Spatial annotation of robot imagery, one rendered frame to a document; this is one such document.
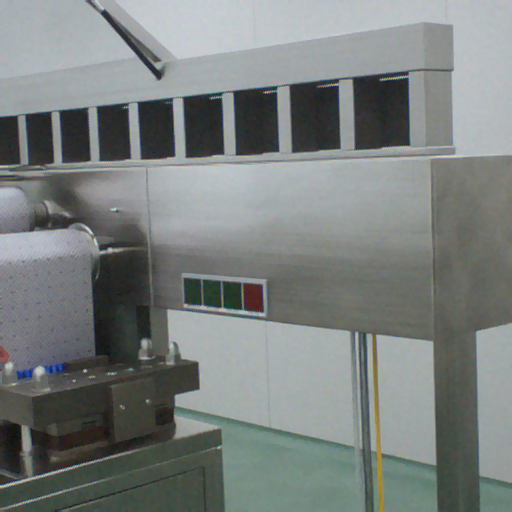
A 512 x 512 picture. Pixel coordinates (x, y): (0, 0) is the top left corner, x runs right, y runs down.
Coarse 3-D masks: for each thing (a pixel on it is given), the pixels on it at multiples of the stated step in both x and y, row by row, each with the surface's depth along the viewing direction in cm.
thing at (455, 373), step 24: (144, 312) 253; (144, 336) 254; (168, 336) 256; (456, 336) 186; (456, 360) 186; (456, 384) 187; (456, 408) 187; (456, 432) 188; (456, 456) 188; (456, 480) 189; (456, 504) 189
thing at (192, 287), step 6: (186, 282) 213; (192, 282) 212; (198, 282) 211; (186, 288) 214; (192, 288) 212; (198, 288) 211; (186, 294) 214; (192, 294) 212; (198, 294) 211; (186, 300) 214; (192, 300) 212; (198, 300) 211
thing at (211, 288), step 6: (204, 282) 209; (210, 282) 208; (216, 282) 206; (204, 288) 209; (210, 288) 208; (216, 288) 207; (204, 294) 209; (210, 294) 208; (216, 294) 207; (204, 300) 210; (210, 300) 208; (216, 300) 207
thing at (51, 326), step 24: (72, 288) 220; (0, 312) 209; (24, 312) 213; (48, 312) 217; (72, 312) 221; (0, 336) 209; (24, 336) 213; (48, 336) 217; (72, 336) 221; (24, 360) 213; (48, 360) 217; (72, 360) 221
